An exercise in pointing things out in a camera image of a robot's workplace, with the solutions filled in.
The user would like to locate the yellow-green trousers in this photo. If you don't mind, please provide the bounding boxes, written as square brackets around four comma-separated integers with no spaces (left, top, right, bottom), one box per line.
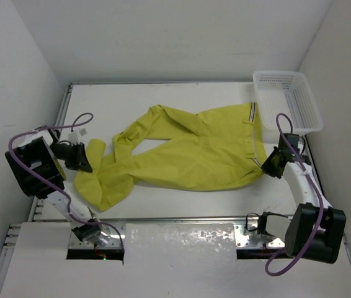
[73,102,267,211]

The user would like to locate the metal base plate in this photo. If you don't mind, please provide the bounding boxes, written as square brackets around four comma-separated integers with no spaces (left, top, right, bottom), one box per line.
[234,223,285,249]
[68,222,126,250]

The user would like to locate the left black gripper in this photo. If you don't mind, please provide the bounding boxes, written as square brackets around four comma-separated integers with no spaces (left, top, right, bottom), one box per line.
[50,142,92,173]

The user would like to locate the white perforated plastic basket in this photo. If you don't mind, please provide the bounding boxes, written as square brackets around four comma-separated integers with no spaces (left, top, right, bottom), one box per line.
[252,71,324,143]

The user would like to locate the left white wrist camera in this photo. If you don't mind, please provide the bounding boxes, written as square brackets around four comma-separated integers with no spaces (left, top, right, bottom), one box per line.
[68,128,87,144]

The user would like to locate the white front cover board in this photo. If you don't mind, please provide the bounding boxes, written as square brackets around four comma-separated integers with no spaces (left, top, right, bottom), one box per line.
[1,223,351,297]

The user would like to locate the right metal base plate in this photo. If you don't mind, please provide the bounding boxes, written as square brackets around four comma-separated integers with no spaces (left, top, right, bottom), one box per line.
[234,223,285,249]

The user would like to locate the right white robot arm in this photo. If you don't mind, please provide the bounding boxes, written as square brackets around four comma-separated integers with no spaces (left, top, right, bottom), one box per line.
[257,147,347,264]

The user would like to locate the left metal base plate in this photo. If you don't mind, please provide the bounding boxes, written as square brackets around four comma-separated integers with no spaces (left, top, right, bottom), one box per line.
[68,222,126,250]

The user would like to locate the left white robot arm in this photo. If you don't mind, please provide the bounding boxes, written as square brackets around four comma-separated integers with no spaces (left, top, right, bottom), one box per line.
[5,126,102,243]

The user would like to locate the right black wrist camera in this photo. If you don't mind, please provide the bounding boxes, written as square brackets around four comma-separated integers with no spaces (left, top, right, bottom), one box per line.
[284,133,300,153]

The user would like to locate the aluminium table frame rail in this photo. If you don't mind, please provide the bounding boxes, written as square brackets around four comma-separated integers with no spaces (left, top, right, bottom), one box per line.
[0,83,74,294]

